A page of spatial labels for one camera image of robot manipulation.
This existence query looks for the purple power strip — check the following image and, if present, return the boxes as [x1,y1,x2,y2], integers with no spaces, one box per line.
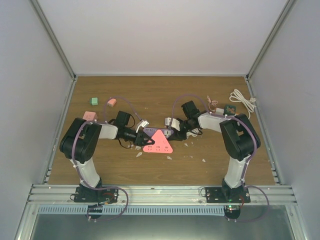
[143,127,174,139]

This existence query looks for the pink triangular socket adapter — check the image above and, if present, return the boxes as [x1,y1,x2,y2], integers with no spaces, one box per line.
[143,129,173,154]

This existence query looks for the white charger plug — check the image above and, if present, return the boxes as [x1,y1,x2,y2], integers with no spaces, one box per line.
[215,107,224,115]

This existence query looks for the pink thin cable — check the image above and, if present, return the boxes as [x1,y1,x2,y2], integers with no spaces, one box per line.
[206,94,220,111]

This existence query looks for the pink cylindrical plug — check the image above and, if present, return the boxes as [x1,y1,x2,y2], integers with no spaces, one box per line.
[106,98,117,108]

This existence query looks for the pink cube socket adapter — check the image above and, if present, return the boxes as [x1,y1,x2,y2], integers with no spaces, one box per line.
[82,111,98,122]

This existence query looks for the dark green cube adapter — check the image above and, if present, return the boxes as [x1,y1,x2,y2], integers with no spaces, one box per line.
[223,104,237,116]

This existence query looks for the green plug adapter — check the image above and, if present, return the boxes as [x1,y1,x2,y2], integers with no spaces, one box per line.
[89,97,99,106]

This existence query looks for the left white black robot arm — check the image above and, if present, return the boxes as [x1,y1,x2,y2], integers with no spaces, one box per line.
[59,111,155,202]

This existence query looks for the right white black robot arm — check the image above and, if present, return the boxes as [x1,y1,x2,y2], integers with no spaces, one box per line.
[164,100,261,203]

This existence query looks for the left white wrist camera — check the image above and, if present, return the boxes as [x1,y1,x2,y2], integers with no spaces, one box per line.
[135,119,150,133]

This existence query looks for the white coiled cable at back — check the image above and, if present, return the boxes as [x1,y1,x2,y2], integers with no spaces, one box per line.
[229,89,258,121]

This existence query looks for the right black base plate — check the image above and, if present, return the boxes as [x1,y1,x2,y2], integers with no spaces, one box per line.
[204,186,251,204]

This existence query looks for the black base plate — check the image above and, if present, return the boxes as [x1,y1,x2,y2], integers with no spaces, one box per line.
[69,185,119,204]
[204,186,251,204]

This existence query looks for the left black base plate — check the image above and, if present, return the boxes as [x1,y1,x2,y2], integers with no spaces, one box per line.
[69,185,119,204]

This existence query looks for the aluminium front rail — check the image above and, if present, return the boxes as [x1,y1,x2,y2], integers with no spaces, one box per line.
[27,184,297,206]

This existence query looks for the grey slotted cable duct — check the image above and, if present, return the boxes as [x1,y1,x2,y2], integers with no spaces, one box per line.
[38,204,225,216]

